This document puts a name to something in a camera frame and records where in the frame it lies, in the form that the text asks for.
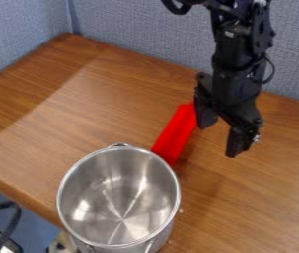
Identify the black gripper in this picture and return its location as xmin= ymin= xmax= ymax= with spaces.
xmin=194 ymin=65 xmax=265 ymax=158

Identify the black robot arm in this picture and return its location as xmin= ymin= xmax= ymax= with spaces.
xmin=160 ymin=0 xmax=275 ymax=158

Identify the shiny metal pot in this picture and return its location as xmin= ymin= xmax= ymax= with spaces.
xmin=56 ymin=142 xmax=180 ymax=253

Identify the black cable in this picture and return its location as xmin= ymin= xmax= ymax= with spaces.
xmin=0 ymin=200 xmax=23 ymax=253

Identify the red rectangular block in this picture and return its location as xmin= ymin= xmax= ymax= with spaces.
xmin=151 ymin=103 xmax=196 ymax=166

